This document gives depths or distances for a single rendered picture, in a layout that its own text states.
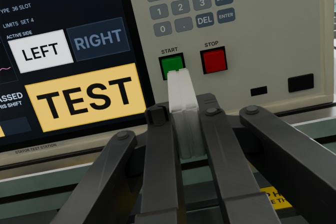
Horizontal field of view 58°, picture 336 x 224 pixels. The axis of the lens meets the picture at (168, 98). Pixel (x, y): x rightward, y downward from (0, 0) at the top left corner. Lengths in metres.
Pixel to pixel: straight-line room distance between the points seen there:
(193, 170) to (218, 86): 0.08
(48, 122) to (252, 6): 0.22
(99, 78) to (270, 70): 0.16
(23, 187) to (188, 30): 0.21
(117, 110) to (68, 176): 0.08
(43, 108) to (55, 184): 0.07
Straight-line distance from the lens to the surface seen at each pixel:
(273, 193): 0.30
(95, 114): 0.30
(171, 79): 0.20
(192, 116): 0.15
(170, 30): 0.27
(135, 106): 0.29
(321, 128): 0.31
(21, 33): 0.30
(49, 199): 0.33
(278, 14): 0.29
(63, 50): 0.29
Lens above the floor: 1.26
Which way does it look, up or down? 22 degrees down
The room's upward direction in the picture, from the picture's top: 12 degrees counter-clockwise
